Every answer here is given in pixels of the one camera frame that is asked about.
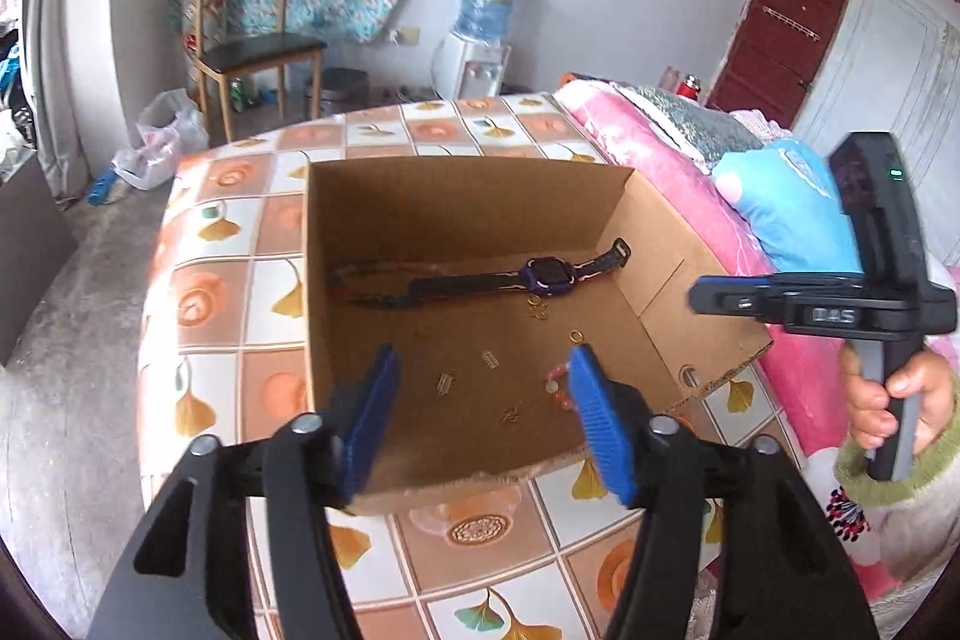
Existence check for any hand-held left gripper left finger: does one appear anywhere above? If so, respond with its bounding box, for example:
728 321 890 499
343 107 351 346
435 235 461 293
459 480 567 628
86 342 403 640

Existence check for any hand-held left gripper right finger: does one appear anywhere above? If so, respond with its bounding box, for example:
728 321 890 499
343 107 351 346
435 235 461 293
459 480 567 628
566 344 878 640

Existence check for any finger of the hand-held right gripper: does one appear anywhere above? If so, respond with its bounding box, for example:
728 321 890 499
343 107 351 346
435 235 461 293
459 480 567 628
691 296 790 319
688 272 863 302

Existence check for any orange pink bead bracelet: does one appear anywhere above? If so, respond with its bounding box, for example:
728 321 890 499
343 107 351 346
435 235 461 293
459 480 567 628
544 361 584 412

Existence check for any green yellow bead bracelet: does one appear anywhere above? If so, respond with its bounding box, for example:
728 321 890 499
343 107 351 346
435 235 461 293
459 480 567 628
337 284 418 313

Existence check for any purple black smart watch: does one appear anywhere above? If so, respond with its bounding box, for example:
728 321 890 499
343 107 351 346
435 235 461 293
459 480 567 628
409 239 631 304

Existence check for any brown cardboard box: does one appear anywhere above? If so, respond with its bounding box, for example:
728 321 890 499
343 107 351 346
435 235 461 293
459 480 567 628
304 155 773 517

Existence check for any person's right forearm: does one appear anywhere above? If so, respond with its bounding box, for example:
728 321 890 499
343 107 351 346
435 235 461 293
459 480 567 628
832 377 960 581

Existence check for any person's right hand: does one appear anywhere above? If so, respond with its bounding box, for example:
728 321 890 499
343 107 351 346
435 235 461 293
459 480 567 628
840 346 956 452

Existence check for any blue pillow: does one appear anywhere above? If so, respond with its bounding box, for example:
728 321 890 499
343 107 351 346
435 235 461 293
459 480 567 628
712 139 863 274

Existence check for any white wardrobe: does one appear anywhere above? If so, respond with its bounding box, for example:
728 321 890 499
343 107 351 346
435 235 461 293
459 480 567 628
791 0 960 281

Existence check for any grey glitter cushion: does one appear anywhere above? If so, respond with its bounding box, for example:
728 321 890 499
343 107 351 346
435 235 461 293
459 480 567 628
615 85 766 170

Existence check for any ginkgo print tablecloth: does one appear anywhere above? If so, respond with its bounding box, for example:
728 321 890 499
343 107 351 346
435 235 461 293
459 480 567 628
139 92 811 640

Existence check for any red door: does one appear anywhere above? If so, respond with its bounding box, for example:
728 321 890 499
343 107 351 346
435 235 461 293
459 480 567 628
705 0 856 129

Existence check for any white hook rack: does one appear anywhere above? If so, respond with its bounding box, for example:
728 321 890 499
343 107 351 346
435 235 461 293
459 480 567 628
761 6 823 43

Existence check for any grey trash bin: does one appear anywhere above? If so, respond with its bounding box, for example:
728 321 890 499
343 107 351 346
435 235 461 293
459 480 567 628
304 68 370 122

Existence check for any white water dispenser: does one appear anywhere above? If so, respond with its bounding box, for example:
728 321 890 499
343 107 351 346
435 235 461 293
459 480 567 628
435 31 512 100

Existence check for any white plastic bag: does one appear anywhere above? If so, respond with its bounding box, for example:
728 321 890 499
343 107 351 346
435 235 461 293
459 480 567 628
111 89 211 191

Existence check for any dark grey cabinet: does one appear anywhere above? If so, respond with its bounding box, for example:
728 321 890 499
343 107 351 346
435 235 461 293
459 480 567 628
0 149 80 363

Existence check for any wooden chair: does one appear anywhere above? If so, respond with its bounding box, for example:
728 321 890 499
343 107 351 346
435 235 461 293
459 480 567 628
180 0 331 142

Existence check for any pile of clothes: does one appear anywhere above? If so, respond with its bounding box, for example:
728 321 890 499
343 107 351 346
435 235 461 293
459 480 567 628
0 10 40 161

